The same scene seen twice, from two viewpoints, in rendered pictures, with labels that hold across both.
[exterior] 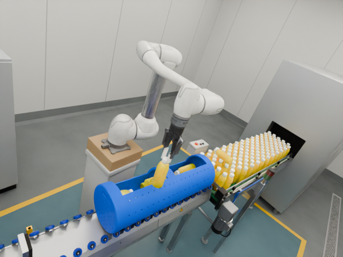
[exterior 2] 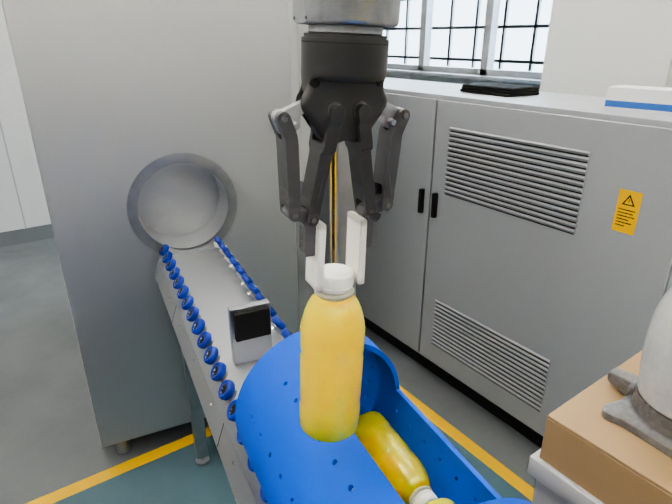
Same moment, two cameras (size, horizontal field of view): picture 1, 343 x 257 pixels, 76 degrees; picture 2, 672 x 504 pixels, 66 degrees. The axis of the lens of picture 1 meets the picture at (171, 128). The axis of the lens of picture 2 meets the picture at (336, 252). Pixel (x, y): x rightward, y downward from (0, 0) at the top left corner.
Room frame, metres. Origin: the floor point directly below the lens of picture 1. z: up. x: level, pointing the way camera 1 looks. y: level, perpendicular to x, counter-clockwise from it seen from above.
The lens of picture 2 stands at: (1.19, -0.46, 1.68)
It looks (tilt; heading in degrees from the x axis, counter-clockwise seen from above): 23 degrees down; 114
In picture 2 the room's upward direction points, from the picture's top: straight up
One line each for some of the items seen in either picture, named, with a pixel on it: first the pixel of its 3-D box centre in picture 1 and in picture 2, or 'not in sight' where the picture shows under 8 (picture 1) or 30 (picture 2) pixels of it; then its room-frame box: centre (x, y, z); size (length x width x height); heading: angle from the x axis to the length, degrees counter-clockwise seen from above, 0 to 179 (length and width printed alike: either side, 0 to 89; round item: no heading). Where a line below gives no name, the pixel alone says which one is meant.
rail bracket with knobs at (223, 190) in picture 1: (220, 194); not in sight; (1.47, -0.58, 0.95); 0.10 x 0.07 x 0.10; 50
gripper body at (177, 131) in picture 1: (175, 131); (343, 87); (1.00, -0.03, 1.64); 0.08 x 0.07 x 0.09; 50
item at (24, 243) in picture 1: (25, 251); (251, 333); (0.54, 0.45, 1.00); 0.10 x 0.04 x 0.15; 50
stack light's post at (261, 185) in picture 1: (235, 222); not in sight; (1.63, -0.92, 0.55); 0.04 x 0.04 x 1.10; 50
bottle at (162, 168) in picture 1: (161, 173); (331, 358); (0.99, -0.03, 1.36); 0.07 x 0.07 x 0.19
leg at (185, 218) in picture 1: (178, 232); not in sight; (1.47, -0.41, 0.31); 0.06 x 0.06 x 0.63; 50
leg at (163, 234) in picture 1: (169, 221); not in sight; (1.56, -0.31, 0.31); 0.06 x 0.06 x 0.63; 50
